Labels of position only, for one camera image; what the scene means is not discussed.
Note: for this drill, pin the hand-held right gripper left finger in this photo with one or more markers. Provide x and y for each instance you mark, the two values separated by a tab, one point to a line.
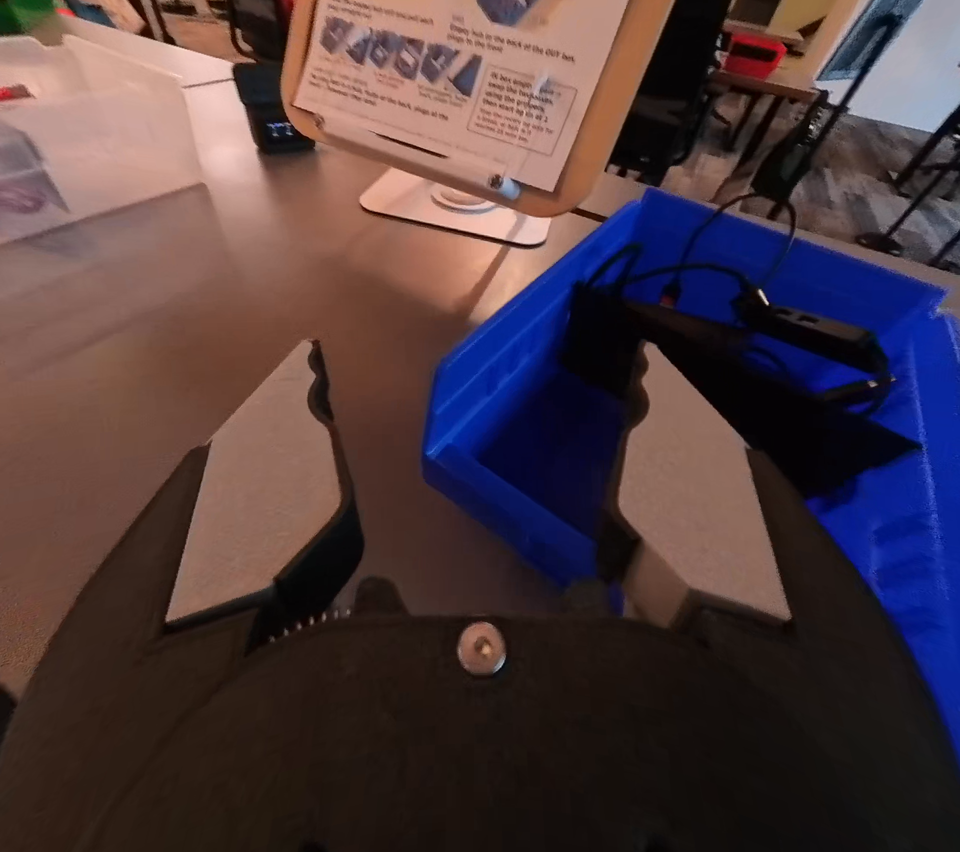
262	492

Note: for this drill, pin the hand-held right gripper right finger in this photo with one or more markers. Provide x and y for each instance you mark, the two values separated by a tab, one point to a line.
697	514

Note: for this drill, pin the blue plastic bin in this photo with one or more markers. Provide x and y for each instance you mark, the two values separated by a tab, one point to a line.
525	451

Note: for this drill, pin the black usb hub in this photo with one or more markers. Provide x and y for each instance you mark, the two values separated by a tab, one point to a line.
817	334
596	334

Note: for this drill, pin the clear plastic box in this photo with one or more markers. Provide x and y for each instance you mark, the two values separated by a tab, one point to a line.
112	117

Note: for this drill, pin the black divider plate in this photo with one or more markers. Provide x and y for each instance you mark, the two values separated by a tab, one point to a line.
787	417

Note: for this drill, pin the black bag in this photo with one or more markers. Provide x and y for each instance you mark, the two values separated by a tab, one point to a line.
787	162

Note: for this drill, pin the black digital timer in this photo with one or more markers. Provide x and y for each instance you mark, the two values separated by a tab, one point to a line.
274	117

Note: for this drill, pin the wooden sign board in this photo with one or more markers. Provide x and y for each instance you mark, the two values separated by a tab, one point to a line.
622	139

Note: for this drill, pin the black tripod stand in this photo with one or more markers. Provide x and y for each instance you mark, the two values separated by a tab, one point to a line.
877	139

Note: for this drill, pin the wooden table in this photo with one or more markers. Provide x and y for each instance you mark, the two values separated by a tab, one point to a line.
772	85

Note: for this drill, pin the red box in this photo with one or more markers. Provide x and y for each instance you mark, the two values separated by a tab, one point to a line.
754	57

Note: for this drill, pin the printed instruction sheet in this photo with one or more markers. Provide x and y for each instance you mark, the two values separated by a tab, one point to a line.
465	42

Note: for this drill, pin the glass window panel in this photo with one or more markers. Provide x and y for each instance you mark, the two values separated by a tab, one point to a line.
881	4

